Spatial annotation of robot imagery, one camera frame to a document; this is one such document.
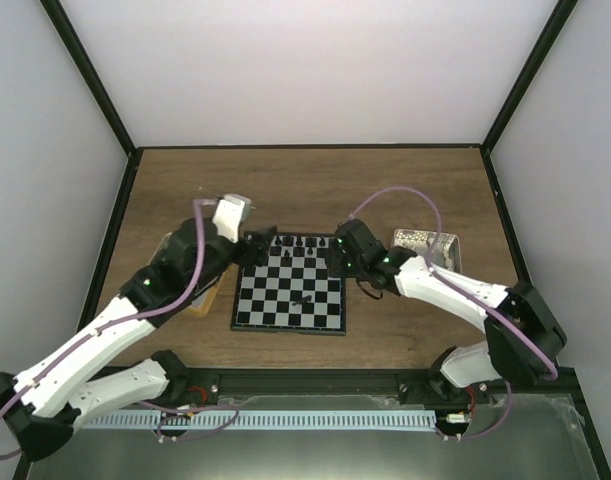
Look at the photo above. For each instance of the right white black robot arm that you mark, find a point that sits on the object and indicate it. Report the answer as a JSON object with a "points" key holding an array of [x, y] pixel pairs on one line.
{"points": [[522, 338]]}

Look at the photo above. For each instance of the black and silver chessboard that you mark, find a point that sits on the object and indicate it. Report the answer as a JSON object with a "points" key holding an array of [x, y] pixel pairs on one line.
{"points": [[264, 295]]}

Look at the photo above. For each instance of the black frame post left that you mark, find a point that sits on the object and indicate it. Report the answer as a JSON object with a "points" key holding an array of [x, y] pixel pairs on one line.
{"points": [[66, 31]]}

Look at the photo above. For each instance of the yellow tin box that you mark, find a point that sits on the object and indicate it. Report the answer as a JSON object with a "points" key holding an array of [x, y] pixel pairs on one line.
{"points": [[201, 305]]}

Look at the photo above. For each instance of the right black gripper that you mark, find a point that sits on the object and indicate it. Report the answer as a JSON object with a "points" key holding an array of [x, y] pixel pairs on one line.
{"points": [[335, 268]]}

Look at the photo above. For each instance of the light blue cable duct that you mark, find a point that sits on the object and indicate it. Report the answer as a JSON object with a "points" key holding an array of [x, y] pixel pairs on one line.
{"points": [[271, 420]]}

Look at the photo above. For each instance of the black frame post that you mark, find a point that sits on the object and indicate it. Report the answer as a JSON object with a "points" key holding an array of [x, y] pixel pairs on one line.
{"points": [[545, 41], [66, 31]]}

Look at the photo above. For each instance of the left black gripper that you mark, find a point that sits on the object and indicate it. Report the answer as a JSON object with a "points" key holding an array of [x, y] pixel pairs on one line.
{"points": [[255, 252]]}

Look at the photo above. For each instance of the pink tin box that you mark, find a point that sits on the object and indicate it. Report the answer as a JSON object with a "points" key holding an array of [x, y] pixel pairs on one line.
{"points": [[446, 253]]}

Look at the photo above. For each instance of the pile of black chess pieces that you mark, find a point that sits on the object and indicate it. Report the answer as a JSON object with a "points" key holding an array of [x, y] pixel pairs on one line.
{"points": [[303, 300]]}

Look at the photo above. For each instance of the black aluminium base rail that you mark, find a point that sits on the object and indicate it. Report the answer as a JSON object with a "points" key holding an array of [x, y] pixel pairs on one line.
{"points": [[310, 380]]}

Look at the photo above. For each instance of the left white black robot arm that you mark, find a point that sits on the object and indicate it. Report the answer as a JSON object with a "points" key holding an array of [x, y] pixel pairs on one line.
{"points": [[47, 404]]}

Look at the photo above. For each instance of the black frame post right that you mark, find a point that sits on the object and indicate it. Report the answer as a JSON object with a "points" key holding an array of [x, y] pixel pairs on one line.
{"points": [[545, 41]]}

